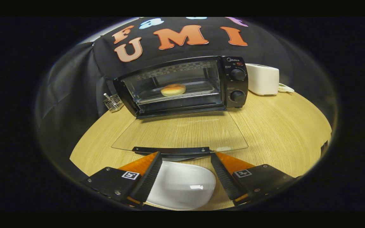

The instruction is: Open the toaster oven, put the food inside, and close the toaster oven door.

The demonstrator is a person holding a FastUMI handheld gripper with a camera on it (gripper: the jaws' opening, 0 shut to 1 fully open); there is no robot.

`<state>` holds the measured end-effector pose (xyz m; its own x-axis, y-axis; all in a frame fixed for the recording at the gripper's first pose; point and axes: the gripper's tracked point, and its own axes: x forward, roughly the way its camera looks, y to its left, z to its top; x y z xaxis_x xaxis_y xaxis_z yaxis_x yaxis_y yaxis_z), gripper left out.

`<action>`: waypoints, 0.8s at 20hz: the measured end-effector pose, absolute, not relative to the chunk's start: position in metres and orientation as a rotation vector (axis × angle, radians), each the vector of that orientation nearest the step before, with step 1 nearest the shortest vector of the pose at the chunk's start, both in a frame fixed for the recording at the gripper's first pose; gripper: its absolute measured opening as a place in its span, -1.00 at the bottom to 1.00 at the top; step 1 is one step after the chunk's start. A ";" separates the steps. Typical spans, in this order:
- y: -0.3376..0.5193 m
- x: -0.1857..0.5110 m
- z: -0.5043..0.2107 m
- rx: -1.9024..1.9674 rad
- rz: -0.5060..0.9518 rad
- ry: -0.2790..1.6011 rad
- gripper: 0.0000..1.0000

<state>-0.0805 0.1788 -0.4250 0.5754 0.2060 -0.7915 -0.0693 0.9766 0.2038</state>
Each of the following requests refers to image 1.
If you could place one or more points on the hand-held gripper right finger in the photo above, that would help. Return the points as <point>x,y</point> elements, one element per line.
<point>225,179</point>

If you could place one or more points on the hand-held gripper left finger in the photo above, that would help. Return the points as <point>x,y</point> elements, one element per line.
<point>149,177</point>

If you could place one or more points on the black toaster oven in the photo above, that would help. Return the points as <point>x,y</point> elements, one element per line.
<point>238,85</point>

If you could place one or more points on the white plate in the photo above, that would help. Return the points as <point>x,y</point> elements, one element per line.
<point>182,183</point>

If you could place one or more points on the white box-shaped appliance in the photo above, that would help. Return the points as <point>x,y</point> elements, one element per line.
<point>263,79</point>

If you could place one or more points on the black backdrop cloth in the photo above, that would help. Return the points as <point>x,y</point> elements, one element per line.
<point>74,79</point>

